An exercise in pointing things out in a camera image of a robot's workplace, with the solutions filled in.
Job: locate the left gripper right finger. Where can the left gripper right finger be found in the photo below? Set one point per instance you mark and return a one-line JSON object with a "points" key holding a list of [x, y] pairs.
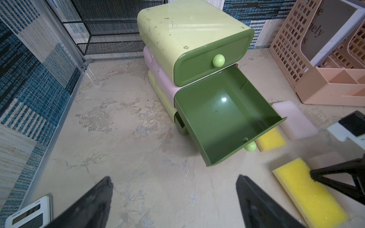
{"points": [[259, 210]]}

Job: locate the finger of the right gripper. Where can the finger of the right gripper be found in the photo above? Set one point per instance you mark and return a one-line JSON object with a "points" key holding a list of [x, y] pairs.
{"points": [[347, 178]]}

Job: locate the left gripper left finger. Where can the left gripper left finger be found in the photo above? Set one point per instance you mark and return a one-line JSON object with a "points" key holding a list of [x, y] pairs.
{"points": [[90, 211]]}

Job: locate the yellow sponge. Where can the yellow sponge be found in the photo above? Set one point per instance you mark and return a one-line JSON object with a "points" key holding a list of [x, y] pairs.
{"points": [[270, 140], [316, 204]]}

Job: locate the pink sponge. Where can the pink sponge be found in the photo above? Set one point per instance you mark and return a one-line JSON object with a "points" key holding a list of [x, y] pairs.
{"points": [[325, 160], [297, 126]]}

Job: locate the green three-drawer cabinet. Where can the green three-drawer cabinet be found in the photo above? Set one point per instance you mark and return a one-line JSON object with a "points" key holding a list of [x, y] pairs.
{"points": [[172, 29]]}

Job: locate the white calculator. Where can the white calculator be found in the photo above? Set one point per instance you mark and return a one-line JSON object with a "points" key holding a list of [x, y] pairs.
{"points": [[36, 215]]}

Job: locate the pink desk file organizer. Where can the pink desk file organizer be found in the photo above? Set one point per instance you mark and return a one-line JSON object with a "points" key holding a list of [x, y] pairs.
{"points": [[339, 79]]}

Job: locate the white book in organizer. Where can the white book in organizer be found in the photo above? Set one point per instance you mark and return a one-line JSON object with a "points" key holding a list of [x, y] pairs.
{"points": [[333, 20]]}

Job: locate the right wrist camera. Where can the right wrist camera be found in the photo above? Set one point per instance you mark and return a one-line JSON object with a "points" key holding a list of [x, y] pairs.
{"points": [[350, 127]]}

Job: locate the black wire shelf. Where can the black wire shelf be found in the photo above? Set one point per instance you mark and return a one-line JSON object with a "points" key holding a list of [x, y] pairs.
{"points": [[103, 27]]}

